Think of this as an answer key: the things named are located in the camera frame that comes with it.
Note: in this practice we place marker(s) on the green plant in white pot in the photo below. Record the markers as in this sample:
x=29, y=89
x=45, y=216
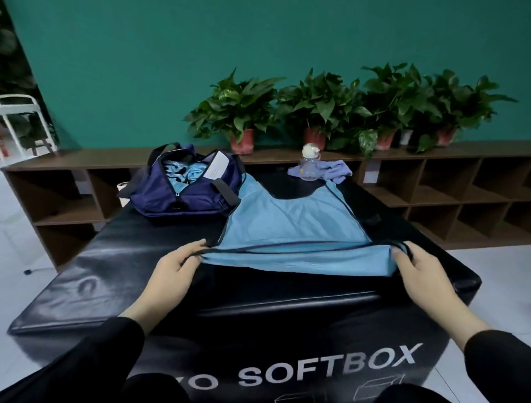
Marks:
x=390, y=100

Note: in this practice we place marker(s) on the clear bottle silver cap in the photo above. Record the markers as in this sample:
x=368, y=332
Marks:
x=310, y=160

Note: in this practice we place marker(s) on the person's left hand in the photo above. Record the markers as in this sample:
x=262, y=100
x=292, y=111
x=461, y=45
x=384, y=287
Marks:
x=170, y=282

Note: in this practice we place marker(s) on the person's left forearm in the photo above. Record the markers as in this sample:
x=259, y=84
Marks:
x=83, y=357

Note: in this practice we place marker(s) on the small white-lidded jar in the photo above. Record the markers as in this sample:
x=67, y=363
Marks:
x=123, y=193

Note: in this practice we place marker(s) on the black leather bench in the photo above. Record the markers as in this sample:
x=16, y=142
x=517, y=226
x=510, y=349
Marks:
x=91, y=274

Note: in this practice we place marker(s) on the white wheeled cart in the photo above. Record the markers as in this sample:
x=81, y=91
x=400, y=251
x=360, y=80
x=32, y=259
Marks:
x=25, y=108

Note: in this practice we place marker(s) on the person's right forearm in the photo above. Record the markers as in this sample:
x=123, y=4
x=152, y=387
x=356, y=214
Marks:
x=489, y=353

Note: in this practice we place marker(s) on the wooden shelf cabinet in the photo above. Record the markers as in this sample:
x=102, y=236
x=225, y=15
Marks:
x=465, y=187

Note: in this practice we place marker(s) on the navy blue bag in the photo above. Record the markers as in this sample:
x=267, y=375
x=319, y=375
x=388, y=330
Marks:
x=158, y=195

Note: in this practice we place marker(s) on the purple cloth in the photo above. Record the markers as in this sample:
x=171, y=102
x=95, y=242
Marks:
x=328, y=170

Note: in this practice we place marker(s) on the person's right hand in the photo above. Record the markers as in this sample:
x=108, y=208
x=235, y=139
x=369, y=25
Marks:
x=427, y=278

